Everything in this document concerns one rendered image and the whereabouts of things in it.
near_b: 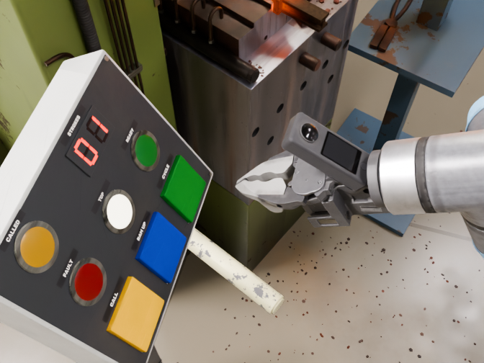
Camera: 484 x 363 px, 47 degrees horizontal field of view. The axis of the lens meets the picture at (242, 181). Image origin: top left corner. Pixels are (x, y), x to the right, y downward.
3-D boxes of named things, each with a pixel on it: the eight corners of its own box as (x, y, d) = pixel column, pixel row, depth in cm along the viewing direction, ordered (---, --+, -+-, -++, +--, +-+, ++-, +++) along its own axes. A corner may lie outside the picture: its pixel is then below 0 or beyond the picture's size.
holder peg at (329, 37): (341, 47, 121) (343, 37, 119) (334, 54, 120) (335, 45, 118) (326, 38, 122) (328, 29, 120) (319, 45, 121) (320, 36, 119)
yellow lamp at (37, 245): (68, 248, 64) (57, 231, 60) (35, 278, 62) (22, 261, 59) (50, 232, 65) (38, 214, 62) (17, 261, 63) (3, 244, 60)
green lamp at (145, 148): (167, 155, 80) (163, 137, 76) (144, 176, 78) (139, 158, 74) (151, 143, 81) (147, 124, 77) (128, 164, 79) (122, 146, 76)
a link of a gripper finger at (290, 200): (259, 211, 74) (320, 207, 69) (253, 205, 73) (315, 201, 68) (267, 182, 77) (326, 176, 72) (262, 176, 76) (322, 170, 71)
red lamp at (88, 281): (114, 282, 70) (108, 268, 66) (86, 310, 68) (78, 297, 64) (98, 267, 71) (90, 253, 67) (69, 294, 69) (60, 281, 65)
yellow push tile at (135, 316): (166, 300, 78) (133, 275, 73) (147, 353, 74) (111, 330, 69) (156, 300, 79) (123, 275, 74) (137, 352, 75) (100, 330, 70)
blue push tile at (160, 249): (188, 237, 83) (158, 210, 78) (171, 283, 79) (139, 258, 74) (178, 237, 84) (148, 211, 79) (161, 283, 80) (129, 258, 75)
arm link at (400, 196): (410, 184, 61) (419, 117, 66) (367, 188, 63) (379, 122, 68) (432, 227, 66) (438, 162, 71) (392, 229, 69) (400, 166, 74)
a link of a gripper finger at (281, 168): (252, 203, 82) (309, 199, 77) (232, 180, 78) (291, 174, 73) (258, 186, 84) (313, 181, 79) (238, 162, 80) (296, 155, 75)
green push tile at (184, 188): (207, 182, 88) (180, 154, 83) (193, 223, 84) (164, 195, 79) (198, 183, 89) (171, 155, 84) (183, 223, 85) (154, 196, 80)
